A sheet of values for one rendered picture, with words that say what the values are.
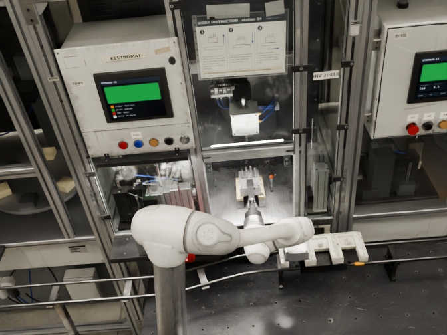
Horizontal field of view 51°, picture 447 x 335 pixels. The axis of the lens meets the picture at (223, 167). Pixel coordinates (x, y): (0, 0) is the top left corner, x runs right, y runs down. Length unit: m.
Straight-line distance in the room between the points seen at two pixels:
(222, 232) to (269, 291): 0.90
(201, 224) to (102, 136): 0.68
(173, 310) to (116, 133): 0.70
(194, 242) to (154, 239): 0.14
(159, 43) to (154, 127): 0.34
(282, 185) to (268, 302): 0.57
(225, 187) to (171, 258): 0.96
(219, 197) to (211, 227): 0.98
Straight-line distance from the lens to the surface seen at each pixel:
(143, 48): 1.65
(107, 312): 3.14
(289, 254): 2.02
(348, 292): 2.23
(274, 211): 2.21
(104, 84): 1.71
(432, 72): 1.82
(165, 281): 1.53
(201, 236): 1.34
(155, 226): 1.42
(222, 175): 2.42
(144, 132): 1.83
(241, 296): 2.20
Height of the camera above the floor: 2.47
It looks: 39 degrees down
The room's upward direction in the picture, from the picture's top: 7 degrees counter-clockwise
